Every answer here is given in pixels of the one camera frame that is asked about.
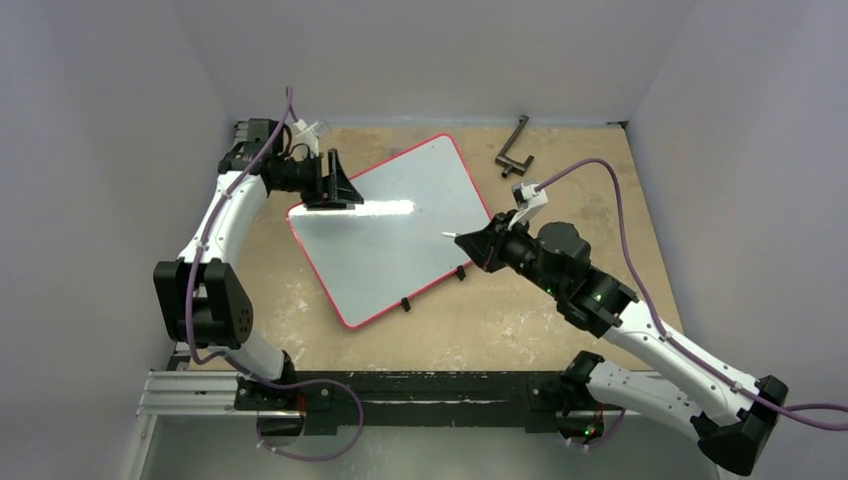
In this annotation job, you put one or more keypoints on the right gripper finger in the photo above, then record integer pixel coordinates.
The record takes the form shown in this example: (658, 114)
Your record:
(479, 247)
(496, 227)

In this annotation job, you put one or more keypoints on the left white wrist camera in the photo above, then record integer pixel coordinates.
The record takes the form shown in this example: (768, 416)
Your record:
(306, 137)

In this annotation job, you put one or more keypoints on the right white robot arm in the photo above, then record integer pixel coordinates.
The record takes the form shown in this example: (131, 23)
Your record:
(727, 412)

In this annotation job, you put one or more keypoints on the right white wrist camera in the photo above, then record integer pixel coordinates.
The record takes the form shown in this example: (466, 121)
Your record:
(530, 199)

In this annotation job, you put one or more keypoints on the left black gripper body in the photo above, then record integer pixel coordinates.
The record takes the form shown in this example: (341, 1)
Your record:
(304, 176)

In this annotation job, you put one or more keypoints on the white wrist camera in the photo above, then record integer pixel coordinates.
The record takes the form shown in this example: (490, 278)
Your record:
(530, 199)
(306, 137)

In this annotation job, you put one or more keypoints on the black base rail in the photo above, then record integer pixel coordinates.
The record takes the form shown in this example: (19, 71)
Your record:
(535, 401)

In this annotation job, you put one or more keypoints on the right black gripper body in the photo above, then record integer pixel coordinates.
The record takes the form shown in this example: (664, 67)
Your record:
(495, 240)

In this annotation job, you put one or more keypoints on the red framed whiteboard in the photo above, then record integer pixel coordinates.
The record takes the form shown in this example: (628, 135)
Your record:
(377, 256)

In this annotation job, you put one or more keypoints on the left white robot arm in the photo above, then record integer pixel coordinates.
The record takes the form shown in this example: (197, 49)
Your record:
(202, 301)

